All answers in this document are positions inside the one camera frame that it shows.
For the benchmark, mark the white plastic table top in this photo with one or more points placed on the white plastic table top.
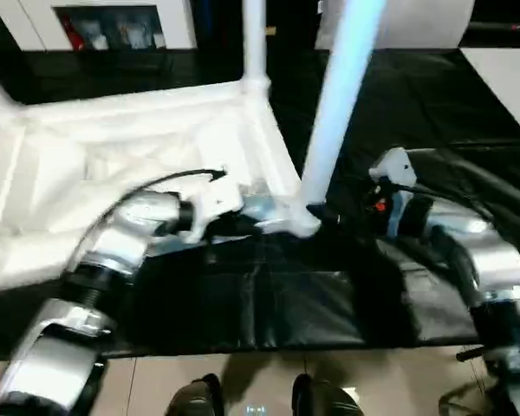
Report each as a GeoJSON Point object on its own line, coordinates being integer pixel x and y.
{"type": "Point", "coordinates": [112, 130]}

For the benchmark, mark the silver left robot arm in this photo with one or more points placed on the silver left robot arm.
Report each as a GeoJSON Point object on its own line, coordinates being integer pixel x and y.
{"type": "Point", "coordinates": [121, 242]}

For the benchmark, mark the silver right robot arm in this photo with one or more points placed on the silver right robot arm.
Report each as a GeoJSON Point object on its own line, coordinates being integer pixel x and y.
{"type": "Point", "coordinates": [494, 260]}

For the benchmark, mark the black work mat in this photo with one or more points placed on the black work mat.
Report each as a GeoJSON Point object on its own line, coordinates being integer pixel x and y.
{"type": "Point", "coordinates": [416, 108]}

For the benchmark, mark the black stand leg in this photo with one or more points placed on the black stand leg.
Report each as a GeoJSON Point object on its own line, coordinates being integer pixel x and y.
{"type": "Point", "coordinates": [470, 354]}

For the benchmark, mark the white flat board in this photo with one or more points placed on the white flat board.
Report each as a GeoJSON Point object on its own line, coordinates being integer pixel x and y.
{"type": "Point", "coordinates": [507, 86]}

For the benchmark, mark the dark right robot foot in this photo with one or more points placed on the dark right robot foot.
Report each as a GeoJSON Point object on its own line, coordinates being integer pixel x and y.
{"type": "Point", "coordinates": [325, 398]}

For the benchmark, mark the grey cushion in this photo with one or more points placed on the grey cushion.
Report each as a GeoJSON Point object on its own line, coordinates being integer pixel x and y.
{"type": "Point", "coordinates": [424, 26]}

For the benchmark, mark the black box with gold label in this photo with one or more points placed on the black box with gold label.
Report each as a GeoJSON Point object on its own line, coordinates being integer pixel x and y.
{"type": "Point", "coordinates": [286, 21]}

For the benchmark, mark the black bar with red mark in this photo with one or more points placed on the black bar with red mark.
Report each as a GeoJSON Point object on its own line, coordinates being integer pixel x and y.
{"type": "Point", "coordinates": [502, 27]}

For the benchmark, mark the white glass-door cabinet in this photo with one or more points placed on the white glass-door cabinet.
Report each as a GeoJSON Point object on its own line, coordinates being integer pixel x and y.
{"type": "Point", "coordinates": [34, 21]}

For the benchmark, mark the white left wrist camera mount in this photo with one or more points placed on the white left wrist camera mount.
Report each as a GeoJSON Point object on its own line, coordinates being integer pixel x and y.
{"type": "Point", "coordinates": [216, 195]}

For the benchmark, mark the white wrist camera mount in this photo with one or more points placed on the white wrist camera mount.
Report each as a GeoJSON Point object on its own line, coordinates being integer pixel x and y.
{"type": "Point", "coordinates": [216, 195]}
{"type": "Point", "coordinates": [394, 167]}

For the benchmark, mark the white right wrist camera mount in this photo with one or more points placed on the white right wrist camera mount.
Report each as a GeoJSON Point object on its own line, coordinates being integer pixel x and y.
{"type": "Point", "coordinates": [394, 167]}

